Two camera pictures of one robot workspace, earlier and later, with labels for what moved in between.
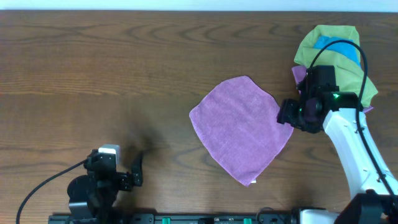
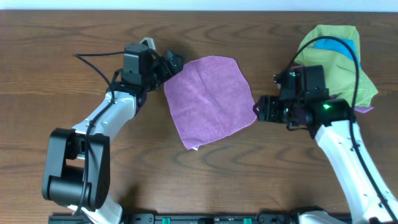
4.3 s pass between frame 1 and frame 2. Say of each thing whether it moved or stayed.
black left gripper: moved
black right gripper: stayed
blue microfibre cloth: stayed
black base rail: stayed
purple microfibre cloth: moved
